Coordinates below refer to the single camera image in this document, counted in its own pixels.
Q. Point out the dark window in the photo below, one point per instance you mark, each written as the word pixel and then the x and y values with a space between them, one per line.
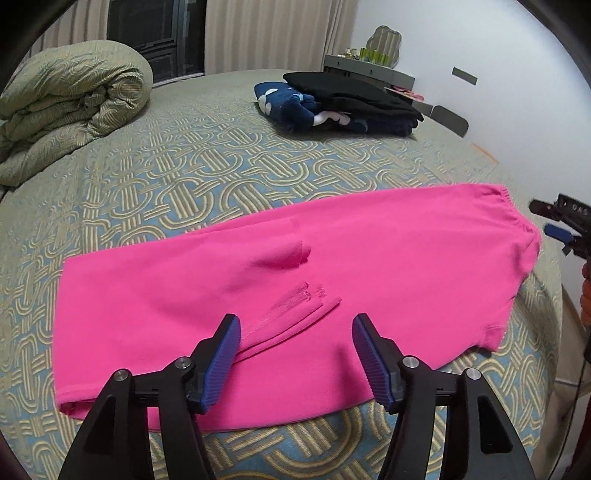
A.
pixel 152 27

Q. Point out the grey wall plate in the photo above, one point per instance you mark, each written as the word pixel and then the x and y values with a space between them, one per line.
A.
pixel 465 75

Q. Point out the pink pants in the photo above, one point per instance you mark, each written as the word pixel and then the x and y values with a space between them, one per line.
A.
pixel 392 258

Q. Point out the folded patterned green duvet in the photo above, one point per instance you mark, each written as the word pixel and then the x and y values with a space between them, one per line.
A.
pixel 69 92

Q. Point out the navy printed folded garment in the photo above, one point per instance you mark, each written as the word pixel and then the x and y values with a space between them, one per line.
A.
pixel 281 106

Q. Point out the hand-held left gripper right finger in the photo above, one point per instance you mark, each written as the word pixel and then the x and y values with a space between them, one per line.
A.
pixel 371 364

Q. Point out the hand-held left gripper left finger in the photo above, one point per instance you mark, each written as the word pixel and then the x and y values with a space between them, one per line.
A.
pixel 221 364

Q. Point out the green bottle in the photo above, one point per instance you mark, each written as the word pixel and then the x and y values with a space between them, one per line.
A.
pixel 368 54
pixel 381 57

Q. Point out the pink cloth item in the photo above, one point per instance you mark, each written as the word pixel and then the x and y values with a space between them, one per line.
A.
pixel 408 92

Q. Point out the beige pleated curtain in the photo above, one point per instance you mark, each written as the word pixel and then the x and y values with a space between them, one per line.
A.
pixel 277 32
pixel 78 23

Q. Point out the bed with patterned cover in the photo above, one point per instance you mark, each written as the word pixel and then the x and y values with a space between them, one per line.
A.
pixel 184 152

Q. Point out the black folded garment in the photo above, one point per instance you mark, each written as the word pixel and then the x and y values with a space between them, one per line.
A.
pixel 351 90

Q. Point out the chair with curved backrest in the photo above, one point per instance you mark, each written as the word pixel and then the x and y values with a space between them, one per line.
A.
pixel 450 117

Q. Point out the person's right hand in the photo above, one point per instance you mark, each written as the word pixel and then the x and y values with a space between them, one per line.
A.
pixel 587 295

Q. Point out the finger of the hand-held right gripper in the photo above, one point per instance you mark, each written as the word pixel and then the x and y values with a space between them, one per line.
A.
pixel 556 232
pixel 545 207

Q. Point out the cloud-shaped mirror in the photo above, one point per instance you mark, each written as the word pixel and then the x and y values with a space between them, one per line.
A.
pixel 383 39

